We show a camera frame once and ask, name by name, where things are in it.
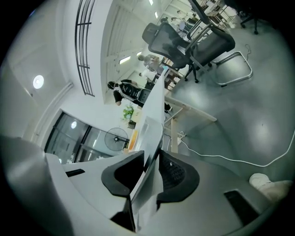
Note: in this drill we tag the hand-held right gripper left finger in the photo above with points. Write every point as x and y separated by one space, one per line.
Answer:
119 177

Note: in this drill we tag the potted flower plant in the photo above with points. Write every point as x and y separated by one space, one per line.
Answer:
128 113

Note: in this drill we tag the black window grille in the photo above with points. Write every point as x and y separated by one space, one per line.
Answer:
84 46

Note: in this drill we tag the silver baking tray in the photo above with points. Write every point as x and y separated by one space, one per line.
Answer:
149 143

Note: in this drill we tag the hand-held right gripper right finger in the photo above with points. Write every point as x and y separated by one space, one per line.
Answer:
179 179

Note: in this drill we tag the white curved table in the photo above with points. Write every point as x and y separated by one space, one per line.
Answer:
156 96

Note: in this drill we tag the black office chair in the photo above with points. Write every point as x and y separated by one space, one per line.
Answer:
251 13

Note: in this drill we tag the round ceiling lamp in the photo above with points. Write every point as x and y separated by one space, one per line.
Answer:
38 81

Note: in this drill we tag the black floor fan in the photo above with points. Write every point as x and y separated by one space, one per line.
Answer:
116 139

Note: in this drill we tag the black chair with sled base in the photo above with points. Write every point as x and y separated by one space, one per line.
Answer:
175 43

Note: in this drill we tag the glass door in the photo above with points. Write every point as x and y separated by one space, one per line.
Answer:
69 138

